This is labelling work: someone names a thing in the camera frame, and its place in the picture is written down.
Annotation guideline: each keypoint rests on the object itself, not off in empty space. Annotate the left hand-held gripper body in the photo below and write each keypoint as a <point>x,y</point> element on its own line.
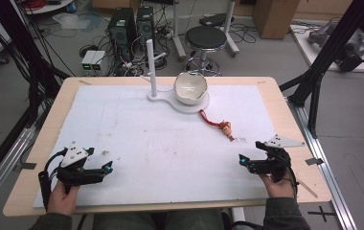
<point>74,159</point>

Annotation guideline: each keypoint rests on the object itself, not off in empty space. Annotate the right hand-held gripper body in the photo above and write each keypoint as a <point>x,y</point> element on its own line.
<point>276,156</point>

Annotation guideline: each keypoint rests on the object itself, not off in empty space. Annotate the person's right hand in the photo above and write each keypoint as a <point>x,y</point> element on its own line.
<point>279,189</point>

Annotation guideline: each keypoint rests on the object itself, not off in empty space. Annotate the person's left hand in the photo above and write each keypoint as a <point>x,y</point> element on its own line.
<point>62,199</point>

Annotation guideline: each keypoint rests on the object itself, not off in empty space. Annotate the wooden table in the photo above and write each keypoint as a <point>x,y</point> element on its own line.
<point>298,179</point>

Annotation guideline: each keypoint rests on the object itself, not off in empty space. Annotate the thin wooden stick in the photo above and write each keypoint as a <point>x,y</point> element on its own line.
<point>307,189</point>

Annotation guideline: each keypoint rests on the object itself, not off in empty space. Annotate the white foam board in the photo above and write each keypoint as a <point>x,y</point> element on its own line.
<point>157,147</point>

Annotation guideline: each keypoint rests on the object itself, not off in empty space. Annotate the person's legs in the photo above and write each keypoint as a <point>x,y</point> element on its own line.
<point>157,220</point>

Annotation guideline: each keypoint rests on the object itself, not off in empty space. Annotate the white stand with pole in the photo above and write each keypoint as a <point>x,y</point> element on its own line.
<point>157,96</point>

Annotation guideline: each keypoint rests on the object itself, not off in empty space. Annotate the white ceramic bowl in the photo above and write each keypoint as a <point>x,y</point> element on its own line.
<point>190,88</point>

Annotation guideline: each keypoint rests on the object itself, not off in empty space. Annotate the small white power box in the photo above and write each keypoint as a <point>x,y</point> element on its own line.
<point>97,60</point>
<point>88,60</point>

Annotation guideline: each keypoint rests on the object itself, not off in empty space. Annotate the white platform board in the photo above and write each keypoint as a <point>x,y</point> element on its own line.
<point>327,51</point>

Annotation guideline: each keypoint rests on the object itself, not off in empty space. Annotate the black round stool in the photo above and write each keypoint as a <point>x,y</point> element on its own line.
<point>205,44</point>

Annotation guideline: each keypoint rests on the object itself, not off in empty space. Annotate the grey machine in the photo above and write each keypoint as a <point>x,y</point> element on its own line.
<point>346,44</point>

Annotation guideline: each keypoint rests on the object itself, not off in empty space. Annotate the black computer tower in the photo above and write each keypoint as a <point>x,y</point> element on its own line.
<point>145,24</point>
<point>122,32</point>

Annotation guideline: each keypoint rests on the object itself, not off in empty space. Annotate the white metal stand legs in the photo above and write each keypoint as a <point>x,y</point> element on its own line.
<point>202,28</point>

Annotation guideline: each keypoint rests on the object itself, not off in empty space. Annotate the brown cardboard box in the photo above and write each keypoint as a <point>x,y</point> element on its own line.
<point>274,17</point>

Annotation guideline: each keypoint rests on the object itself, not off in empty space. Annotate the aluminium rail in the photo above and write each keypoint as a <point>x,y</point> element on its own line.
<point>4,166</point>
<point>327,166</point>

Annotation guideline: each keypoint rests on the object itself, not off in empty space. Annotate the black metal frame stand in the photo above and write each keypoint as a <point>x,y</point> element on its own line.
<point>17,54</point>
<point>327,60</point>

